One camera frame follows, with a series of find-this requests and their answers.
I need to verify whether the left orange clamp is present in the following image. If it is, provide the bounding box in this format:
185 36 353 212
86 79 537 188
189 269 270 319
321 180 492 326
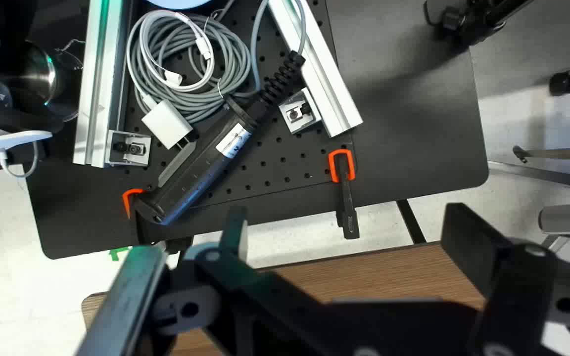
121 188 147 220

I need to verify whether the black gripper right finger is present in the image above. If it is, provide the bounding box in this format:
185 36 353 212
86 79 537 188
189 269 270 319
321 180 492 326
442 204 559 356

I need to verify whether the left aluminium extrusion rail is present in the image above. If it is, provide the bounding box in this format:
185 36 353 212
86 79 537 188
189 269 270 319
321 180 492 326
74 0 151 168

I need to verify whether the aluminium extrusion rail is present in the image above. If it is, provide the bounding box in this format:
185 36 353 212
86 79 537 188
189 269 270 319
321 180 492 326
268 0 363 137
74 0 151 168

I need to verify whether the coiled grey cable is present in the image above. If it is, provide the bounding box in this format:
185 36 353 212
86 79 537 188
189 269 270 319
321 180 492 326
123 8 256 127

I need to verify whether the right orange black clamp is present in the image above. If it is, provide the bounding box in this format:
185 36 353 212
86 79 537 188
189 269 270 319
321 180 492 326
327 148 361 239

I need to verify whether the right aluminium extrusion rail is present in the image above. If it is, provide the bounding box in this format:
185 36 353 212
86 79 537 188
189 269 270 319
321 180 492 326
268 0 363 137

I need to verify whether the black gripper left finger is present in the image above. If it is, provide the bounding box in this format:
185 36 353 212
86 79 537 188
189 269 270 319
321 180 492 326
195 206 321 356

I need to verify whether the black perforated breadboard plate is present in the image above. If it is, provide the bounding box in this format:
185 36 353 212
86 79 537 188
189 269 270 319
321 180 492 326
28 0 488 259

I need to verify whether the black round camera lens device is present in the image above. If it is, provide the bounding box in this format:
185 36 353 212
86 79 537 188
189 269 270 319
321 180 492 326
0 0 84 133

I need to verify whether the white power adapter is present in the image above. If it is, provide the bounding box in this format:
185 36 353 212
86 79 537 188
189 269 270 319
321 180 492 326
143 101 193 148

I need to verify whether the black power brick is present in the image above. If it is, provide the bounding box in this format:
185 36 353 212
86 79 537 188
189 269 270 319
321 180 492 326
137 52 306 226

